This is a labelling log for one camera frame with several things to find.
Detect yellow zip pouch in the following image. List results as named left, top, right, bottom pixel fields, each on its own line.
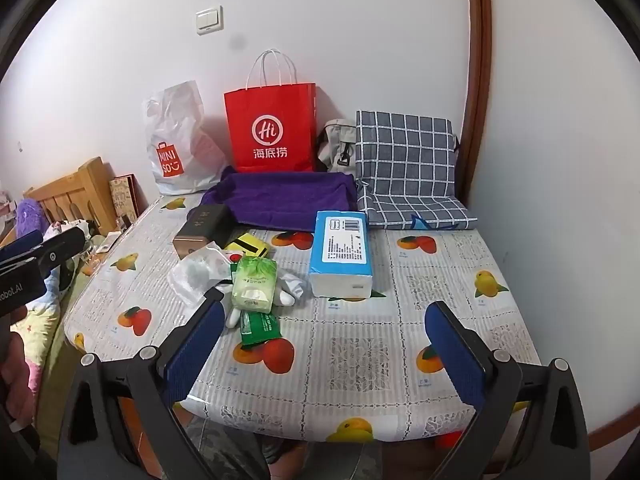
left=223, top=232, right=273, bottom=263

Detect purple plush toy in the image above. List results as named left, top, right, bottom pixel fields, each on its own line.
left=14, top=198, right=45, bottom=241

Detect dark green wipes packet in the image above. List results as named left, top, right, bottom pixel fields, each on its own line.
left=240, top=311, right=283, bottom=347

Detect blue tissue pack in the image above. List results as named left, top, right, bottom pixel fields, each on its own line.
left=307, top=210, right=375, bottom=301

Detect patterned gift box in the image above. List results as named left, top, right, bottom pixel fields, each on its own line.
left=109, top=174, right=143, bottom=226

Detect person's left hand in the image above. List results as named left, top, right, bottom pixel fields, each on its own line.
left=0, top=332, right=37, bottom=413

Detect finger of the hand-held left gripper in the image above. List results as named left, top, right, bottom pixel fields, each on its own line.
left=0, top=231, right=45, bottom=261
left=0, top=226, right=88, bottom=278

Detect fruit print tablecloth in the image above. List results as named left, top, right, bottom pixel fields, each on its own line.
left=62, top=190, right=543, bottom=443

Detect red paper bag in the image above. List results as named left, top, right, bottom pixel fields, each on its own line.
left=223, top=49, right=318, bottom=175

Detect beige backpack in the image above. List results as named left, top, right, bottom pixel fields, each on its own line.
left=316, top=119, right=360, bottom=178

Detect person's camouflage trousers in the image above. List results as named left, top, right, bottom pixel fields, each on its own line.
left=187, top=412, right=391, bottom=480

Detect wooden bedside table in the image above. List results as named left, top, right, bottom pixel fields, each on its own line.
left=80, top=217, right=138, bottom=277

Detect wooden baseboard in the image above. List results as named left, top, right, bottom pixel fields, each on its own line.
left=585, top=400, right=640, bottom=453

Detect wooden headboard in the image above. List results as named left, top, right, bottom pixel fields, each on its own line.
left=22, top=156, right=121, bottom=236

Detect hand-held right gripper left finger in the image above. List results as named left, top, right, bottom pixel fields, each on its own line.
left=57, top=287, right=228, bottom=480

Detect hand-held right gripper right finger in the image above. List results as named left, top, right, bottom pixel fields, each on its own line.
left=424, top=301, right=601, bottom=480

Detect white plastic shopping bag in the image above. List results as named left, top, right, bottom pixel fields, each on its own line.
left=141, top=81, right=228, bottom=196

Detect light green tissue packet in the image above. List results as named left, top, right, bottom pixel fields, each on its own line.
left=230, top=256, right=278, bottom=313

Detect purple fabric storage bag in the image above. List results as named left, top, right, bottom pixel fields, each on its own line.
left=201, top=166, right=358, bottom=233

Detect clear glass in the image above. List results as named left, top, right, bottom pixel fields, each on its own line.
left=82, top=242, right=103, bottom=273

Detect wooden door frame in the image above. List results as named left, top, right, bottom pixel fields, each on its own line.
left=457, top=0, right=497, bottom=201

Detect translucent small plastic bag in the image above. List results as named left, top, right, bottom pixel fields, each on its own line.
left=167, top=241, right=236, bottom=306

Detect white wall light switch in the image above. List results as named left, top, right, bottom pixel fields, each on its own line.
left=196, top=6, right=224, bottom=37

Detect dark green tin box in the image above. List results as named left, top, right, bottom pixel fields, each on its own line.
left=172, top=203, right=232, bottom=261

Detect white glove green cuff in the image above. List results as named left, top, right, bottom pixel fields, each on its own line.
left=201, top=284, right=246, bottom=330

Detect grey checked cushion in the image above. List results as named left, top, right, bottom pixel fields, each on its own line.
left=354, top=109, right=478, bottom=231

